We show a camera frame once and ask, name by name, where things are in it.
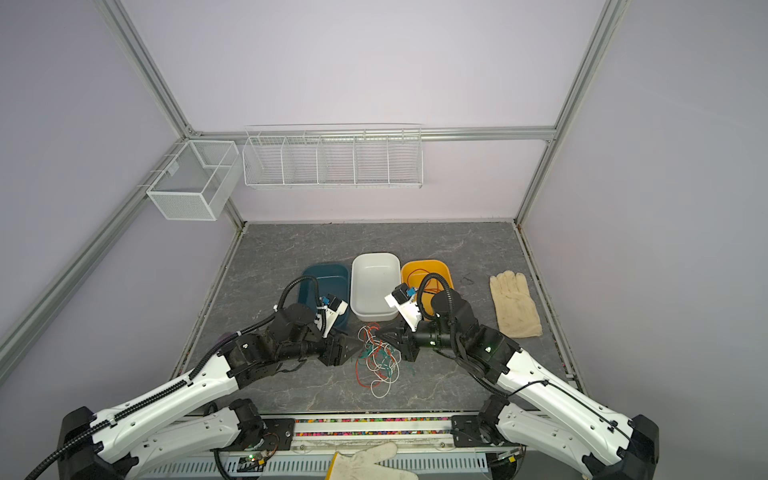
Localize white wire shelf basket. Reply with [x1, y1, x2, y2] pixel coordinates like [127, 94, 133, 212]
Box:
[241, 123, 424, 189]

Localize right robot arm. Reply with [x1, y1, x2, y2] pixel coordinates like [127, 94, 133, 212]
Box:
[380, 283, 660, 479]

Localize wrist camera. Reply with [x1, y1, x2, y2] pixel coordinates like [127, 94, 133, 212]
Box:
[316, 294, 349, 337]
[385, 283, 423, 332]

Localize dark teal plastic bin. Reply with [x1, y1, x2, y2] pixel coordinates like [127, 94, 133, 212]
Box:
[297, 263, 350, 307]

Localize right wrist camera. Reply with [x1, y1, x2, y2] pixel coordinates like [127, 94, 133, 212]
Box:
[385, 283, 423, 332]

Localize white mesh box basket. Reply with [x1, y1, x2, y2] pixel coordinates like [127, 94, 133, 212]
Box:
[147, 140, 243, 221]

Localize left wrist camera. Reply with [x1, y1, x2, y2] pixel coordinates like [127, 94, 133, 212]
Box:
[316, 294, 349, 337]

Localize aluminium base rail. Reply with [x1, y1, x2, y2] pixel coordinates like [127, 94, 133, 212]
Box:
[116, 410, 626, 457]

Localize cable pile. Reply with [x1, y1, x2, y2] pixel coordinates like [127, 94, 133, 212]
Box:
[355, 323, 402, 400]

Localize yellow plastic bin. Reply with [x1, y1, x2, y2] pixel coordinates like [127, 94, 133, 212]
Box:
[400, 259, 455, 316]

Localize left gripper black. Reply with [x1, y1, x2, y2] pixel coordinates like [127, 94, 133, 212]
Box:
[280, 322, 364, 366]

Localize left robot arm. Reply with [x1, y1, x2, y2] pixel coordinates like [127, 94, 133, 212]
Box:
[28, 286, 362, 479]

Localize red cable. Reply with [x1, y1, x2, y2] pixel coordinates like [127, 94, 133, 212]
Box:
[407, 267, 448, 289]

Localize white plastic bin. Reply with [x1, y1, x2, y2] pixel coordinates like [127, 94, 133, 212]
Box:
[350, 252, 401, 322]

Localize beige work glove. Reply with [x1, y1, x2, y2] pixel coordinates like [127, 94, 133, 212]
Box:
[489, 270, 543, 339]

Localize white glove at front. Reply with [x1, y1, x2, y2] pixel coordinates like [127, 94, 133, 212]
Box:
[325, 442, 419, 480]

